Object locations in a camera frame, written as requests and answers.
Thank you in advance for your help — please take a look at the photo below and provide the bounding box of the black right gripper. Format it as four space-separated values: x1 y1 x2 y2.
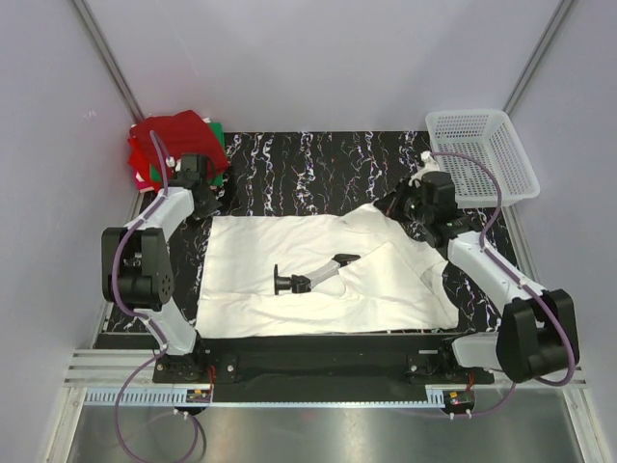
374 177 433 227

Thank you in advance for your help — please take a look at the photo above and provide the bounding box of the white printed t-shirt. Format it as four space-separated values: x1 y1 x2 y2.
196 204 458 339

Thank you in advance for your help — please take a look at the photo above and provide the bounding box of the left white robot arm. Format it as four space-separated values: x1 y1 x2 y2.
101 153 220 382

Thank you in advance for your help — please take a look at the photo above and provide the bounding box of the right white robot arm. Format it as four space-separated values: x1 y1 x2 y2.
376 151 579 387

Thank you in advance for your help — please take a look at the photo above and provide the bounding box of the green folded t-shirt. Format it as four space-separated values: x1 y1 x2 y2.
147 118 226 190

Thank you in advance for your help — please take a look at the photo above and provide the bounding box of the pink folded t-shirt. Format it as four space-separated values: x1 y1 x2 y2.
135 175 151 193

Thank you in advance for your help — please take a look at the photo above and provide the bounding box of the dark red folded t-shirt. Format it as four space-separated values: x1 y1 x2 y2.
128 110 229 192

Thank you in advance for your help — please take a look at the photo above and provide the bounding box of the bright red folded t-shirt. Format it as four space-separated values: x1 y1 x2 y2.
128 138 152 189

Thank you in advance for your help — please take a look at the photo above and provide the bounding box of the white plastic basket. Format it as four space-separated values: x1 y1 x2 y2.
425 109 540 208

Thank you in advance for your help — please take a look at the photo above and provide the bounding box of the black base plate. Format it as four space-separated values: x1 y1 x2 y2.
153 334 495 397

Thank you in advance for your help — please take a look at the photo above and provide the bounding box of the grey slotted cable duct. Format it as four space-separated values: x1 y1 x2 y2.
85 386 445 409

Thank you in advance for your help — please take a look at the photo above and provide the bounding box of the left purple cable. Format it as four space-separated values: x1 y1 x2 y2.
108 129 207 462

